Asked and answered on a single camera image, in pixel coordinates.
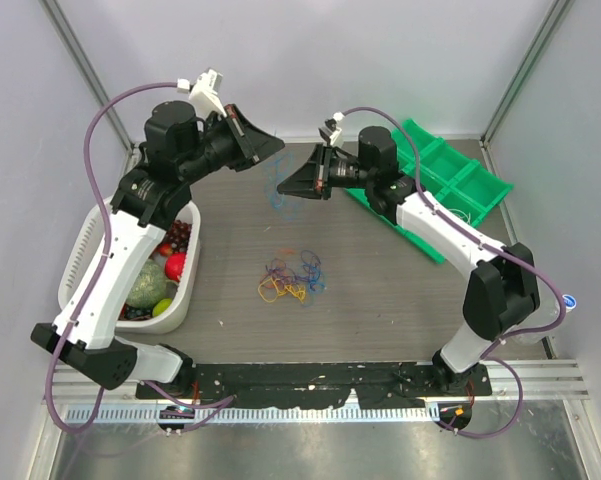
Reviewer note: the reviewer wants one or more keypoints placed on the red grape bunch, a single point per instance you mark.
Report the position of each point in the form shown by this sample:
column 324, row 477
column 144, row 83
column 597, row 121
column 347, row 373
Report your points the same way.
column 178, row 236

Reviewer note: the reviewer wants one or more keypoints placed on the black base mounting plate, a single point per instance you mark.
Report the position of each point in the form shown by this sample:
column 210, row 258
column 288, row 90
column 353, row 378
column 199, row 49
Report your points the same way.
column 314, row 386

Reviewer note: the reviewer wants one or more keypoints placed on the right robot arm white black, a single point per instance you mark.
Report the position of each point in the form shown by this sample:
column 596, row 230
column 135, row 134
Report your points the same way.
column 501, row 292

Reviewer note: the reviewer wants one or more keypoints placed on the yellow green small fruit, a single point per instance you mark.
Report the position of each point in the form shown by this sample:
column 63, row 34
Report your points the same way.
column 161, row 307

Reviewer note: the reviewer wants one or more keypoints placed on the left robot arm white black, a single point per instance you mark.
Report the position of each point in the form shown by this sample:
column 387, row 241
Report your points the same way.
column 180, row 150

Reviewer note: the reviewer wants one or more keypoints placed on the green netted melon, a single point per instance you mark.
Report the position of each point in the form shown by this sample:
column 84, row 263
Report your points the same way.
column 149, row 287

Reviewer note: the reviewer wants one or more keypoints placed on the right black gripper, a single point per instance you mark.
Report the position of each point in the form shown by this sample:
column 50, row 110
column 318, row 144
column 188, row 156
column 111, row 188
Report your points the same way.
column 313, row 179

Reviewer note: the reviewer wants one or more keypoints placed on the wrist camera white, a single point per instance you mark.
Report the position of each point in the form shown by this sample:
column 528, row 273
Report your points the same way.
column 331, row 132
column 203, row 93

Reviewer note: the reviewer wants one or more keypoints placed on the white plastic fruit basket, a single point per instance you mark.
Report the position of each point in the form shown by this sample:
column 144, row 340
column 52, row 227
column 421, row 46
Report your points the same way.
column 87, row 245

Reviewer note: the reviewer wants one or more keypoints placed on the white slotted cable duct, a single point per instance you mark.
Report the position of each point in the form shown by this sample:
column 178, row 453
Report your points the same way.
column 349, row 413

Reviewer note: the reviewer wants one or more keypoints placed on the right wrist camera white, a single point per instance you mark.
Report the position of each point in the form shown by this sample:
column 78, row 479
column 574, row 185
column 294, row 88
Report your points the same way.
column 331, row 132

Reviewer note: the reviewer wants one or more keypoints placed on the clear plastic water bottle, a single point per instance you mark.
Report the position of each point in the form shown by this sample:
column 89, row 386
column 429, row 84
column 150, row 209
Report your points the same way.
column 546, row 314

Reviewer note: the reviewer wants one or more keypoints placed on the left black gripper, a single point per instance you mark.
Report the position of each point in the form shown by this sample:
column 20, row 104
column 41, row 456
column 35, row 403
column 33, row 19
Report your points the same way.
column 252, row 144

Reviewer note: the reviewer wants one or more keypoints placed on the green compartment bin tray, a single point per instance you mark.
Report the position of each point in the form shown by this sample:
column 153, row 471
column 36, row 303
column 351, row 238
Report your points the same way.
column 460, row 183

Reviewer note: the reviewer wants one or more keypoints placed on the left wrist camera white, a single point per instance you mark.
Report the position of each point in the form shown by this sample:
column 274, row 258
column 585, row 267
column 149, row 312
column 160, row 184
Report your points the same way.
column 203, row 93

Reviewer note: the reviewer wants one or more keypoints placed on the red apple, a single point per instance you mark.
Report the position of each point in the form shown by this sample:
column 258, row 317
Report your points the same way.
column 174, row 266

